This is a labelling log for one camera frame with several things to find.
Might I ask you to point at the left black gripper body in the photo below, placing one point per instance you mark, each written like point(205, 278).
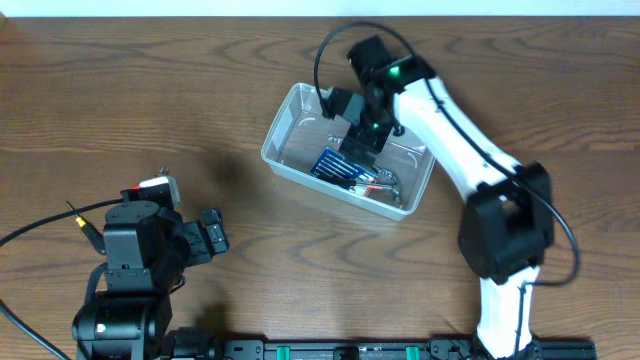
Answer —
point(201, 239)

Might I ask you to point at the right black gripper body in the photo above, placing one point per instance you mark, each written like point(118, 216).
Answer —
point(362, 142)

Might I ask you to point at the blue precision screwdriver set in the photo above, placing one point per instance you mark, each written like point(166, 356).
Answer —
point(331, 163)

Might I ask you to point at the small claw hammer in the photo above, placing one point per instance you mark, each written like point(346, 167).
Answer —
point(365, 186)

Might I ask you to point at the clear plastic container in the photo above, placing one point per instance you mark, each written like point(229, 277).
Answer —
point(299, 134)

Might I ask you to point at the red handled cutting pliers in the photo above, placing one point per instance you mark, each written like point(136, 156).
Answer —
point(160, 175)

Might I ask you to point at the silver combination wrench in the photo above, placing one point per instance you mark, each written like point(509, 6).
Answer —
point(383, 175)

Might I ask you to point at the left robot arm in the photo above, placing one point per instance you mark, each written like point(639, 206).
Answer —
point(148, 248)

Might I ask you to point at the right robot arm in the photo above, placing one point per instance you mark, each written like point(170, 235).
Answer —
point(507, 219)

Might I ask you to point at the black yellow screwdriver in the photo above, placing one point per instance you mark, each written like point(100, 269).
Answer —
point(92, 234)

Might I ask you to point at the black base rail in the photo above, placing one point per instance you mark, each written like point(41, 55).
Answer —
point(380, 351)

